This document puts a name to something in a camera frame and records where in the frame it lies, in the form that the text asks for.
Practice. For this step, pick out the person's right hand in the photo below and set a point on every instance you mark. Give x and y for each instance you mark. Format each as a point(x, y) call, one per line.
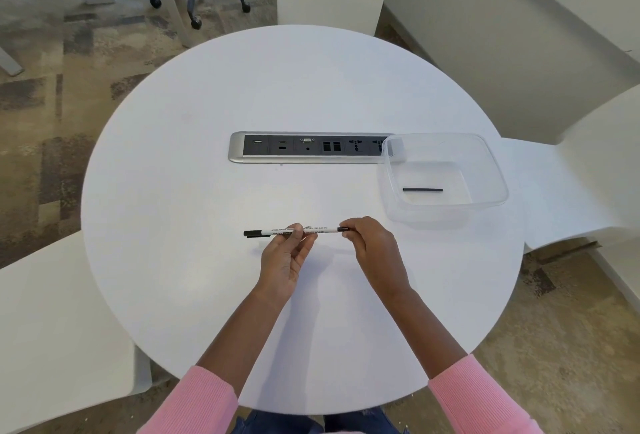
point(380, 258)

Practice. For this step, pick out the person's left hand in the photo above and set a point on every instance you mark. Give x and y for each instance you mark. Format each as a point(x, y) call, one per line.
point(280, 263)

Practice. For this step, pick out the white marker with black cap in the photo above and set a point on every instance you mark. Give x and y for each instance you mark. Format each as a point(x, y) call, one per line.
point(327, 230)

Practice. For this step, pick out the old black ink refill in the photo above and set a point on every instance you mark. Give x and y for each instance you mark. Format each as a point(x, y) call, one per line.
point(422, 190)

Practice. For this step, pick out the person's left forearm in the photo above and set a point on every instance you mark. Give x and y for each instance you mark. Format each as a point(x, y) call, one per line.
point(225, 368)

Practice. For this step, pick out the person's right forearm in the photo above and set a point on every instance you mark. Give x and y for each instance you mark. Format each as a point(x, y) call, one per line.
point(460, 368)

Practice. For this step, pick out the clear plastic container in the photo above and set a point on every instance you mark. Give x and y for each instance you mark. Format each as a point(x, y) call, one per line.
point(440, 168)

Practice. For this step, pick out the silver table socket panel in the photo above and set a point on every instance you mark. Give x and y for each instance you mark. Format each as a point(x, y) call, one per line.
point(290, 147)

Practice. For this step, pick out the grey desk leg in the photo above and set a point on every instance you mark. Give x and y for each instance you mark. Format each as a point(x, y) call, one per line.
point(10, 63)

